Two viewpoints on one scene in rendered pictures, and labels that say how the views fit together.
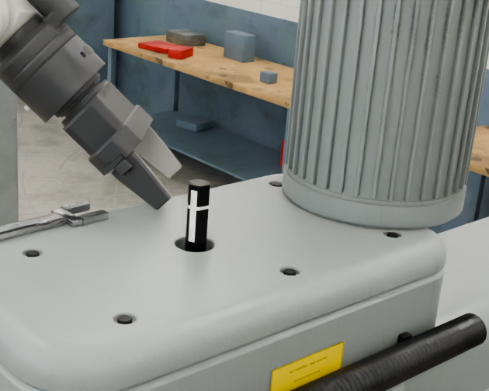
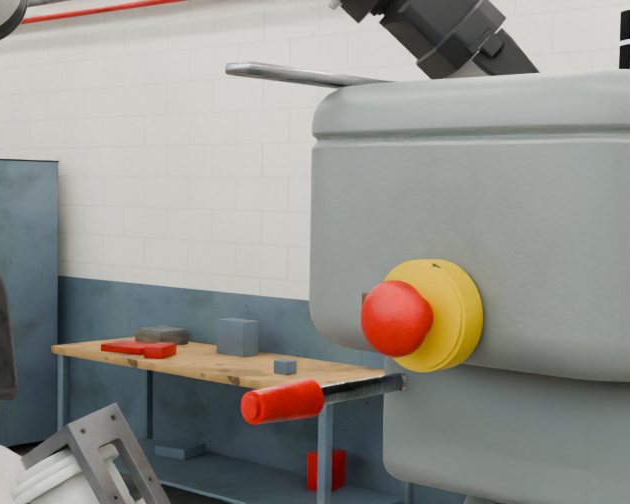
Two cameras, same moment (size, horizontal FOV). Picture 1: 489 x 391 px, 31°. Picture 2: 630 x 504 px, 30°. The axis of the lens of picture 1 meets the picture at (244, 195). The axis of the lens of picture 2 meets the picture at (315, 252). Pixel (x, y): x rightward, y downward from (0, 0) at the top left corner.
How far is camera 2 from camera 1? 0.52 m
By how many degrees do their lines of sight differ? 18
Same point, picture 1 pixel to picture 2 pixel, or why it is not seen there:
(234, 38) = (229, 327)
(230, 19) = (218, 307)
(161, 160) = not seen: hidden behind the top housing
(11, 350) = (542, 95)
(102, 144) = (453, 27)
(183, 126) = (165, 453)
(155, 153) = not seen: hidden behind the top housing
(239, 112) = (239, 428)
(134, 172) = (505, 54)
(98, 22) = (37, 331)
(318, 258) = not seen: outside the picture
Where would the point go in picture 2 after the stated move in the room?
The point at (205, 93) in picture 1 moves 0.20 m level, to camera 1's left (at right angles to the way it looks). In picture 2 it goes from (189, 410) to (157, 410)
